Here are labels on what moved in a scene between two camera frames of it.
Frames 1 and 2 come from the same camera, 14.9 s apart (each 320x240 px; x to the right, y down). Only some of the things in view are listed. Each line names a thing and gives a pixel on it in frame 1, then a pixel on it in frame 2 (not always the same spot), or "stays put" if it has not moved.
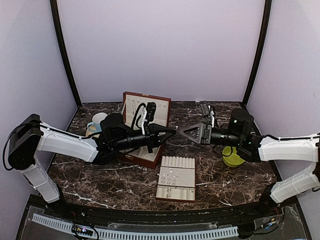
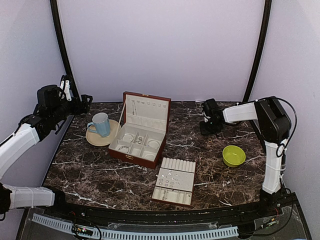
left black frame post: (57, 19) stays put
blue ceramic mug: (95, 126) stays put
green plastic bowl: (233, 160) stays put
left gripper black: (152, 135) -> (85, 106)
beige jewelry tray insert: (176, 179) stays put
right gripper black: (204, 127) -> (205, 132)
